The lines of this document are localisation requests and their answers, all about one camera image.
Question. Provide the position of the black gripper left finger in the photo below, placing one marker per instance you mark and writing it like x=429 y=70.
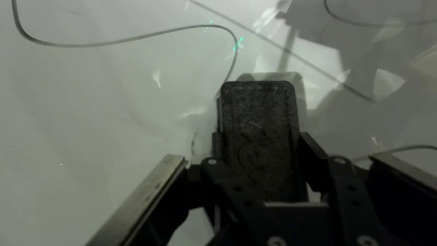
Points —
x=145 y=200

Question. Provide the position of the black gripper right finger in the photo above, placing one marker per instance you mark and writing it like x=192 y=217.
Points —
x=387 y=206

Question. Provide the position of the large grey whiteboard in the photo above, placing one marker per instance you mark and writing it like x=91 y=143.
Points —
x=91 y=114

